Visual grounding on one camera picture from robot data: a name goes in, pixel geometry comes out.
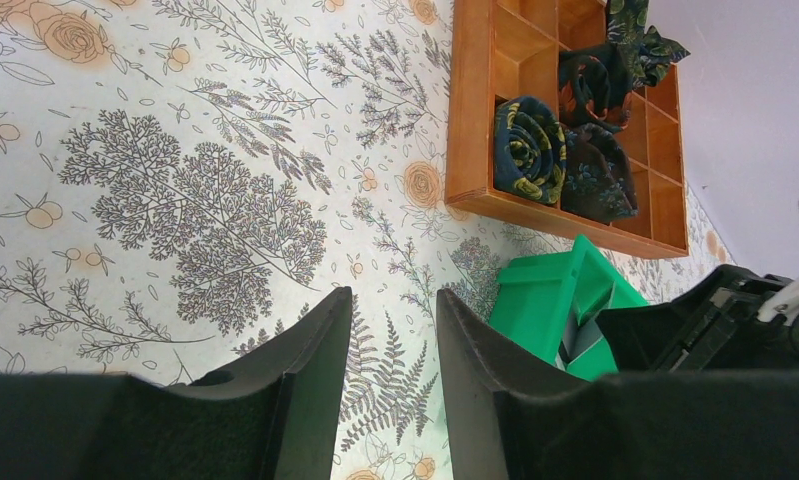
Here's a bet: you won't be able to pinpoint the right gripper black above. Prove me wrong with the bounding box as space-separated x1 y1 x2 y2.
596 265 799 372

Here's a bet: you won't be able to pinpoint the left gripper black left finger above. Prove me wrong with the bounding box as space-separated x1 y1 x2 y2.
0 287 353 479

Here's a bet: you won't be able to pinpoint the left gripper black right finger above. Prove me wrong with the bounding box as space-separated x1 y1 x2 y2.
436 289 799 479

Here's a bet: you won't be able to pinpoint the green plastic card box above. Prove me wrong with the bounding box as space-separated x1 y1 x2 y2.
489 235 648 380

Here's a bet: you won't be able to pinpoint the black items in tray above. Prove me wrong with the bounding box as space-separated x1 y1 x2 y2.
493 1 690 225

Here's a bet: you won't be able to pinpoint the orange wooden compartment tray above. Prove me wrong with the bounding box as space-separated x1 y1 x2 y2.
444 1 689 259

